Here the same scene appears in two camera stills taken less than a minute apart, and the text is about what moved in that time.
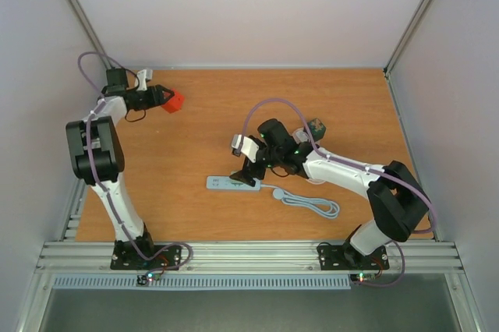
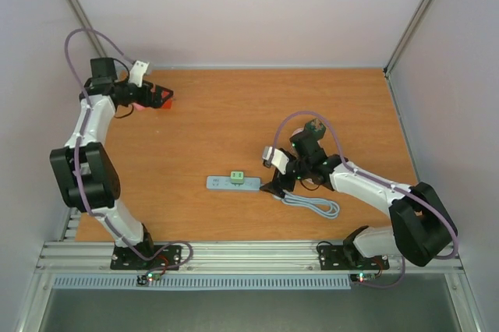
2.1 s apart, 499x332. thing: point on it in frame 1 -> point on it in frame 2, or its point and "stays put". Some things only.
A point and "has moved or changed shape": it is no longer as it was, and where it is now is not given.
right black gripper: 254,172 -> 282,182
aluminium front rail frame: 245,258 stays put
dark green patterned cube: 316,128 stays put
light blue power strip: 228,183 stays put
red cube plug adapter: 175,104 has moved or changed shape
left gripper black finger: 166,94 stays put
